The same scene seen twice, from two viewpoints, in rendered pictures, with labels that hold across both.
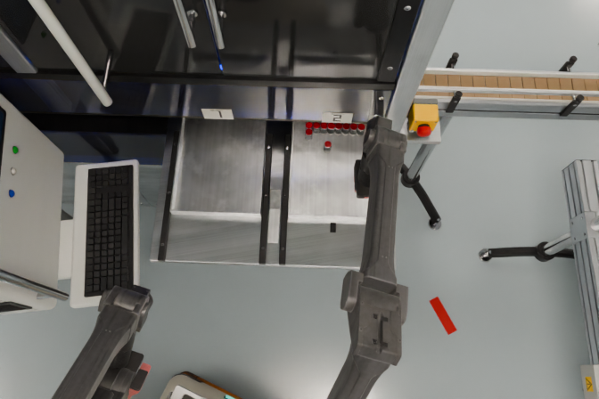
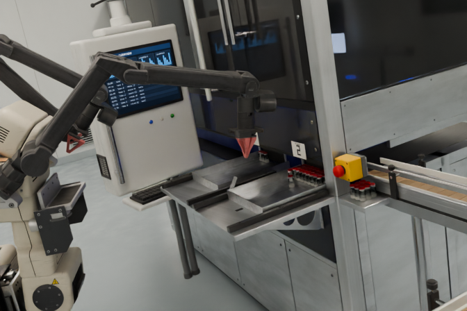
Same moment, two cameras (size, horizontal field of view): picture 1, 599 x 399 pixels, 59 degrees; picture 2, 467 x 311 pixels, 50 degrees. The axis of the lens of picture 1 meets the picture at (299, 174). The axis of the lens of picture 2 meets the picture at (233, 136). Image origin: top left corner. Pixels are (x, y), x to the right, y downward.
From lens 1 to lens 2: 181 cm
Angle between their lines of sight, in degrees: 68
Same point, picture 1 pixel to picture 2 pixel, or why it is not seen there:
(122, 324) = not seen: hidden behind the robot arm
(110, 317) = not seen: hidden behind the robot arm
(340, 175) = (280, 196)
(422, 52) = (314, 62)
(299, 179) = (258, 189)
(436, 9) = (307, 14)
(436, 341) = not seen: outside the picture
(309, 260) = (206, 213)
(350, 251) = (228, 220)
